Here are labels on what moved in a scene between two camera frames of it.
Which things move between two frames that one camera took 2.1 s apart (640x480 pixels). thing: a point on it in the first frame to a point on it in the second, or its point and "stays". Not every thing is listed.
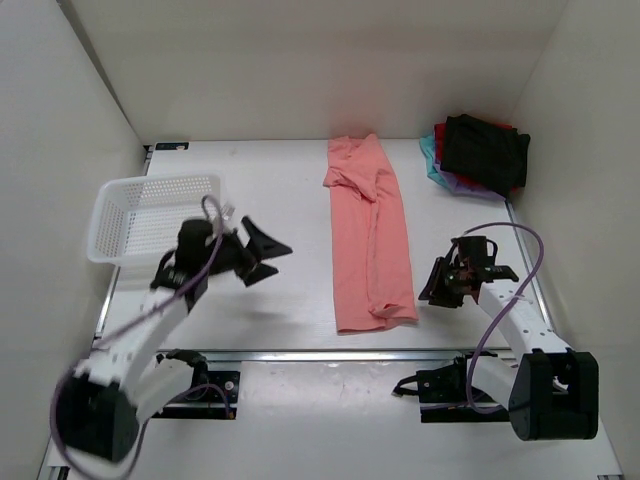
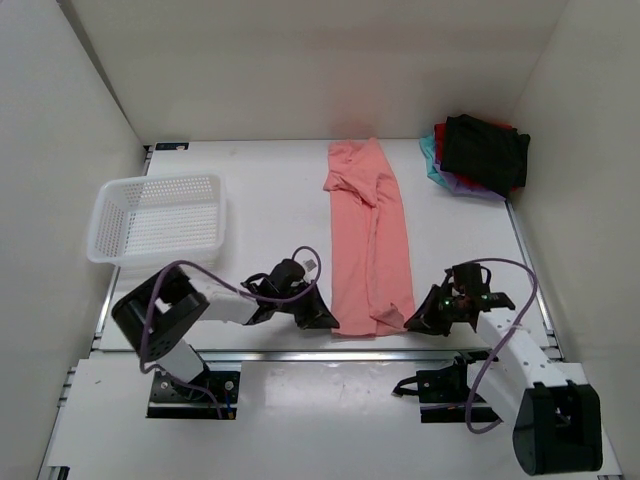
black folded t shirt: x=488 y=154 stays
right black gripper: x=434 y=288 to x=424 y=320
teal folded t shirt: x=428 y=147 stays
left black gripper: x=262 y=247 to x=317 y=315
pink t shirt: x=371 y=259 stays
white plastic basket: x=135 y=221 stays
